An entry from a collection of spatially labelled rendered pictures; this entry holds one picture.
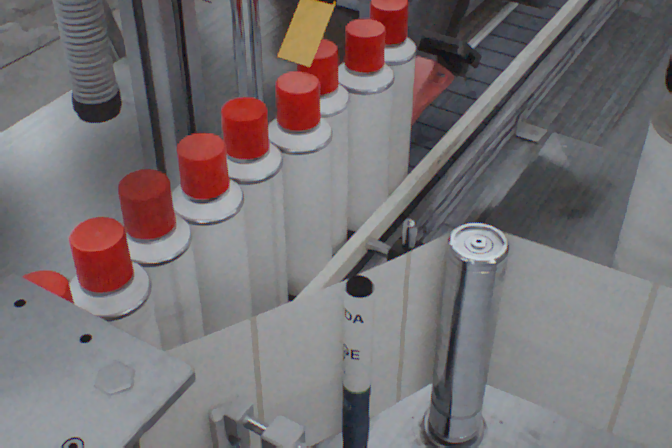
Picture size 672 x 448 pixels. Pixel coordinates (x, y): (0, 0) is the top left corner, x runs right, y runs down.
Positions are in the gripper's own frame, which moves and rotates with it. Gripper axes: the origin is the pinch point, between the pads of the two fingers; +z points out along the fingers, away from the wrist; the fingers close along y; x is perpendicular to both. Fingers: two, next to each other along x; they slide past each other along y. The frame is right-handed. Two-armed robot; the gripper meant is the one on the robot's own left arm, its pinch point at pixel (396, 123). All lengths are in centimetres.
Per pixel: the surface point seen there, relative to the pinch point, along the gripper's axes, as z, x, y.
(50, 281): 15.9, -43.3, 0.8
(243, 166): 7.4, -26.7, 0.5
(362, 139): 2.7, -12.0, 2.3
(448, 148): 0.6, 3.2, 4.9
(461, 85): -7.3, 18.0, -1.0
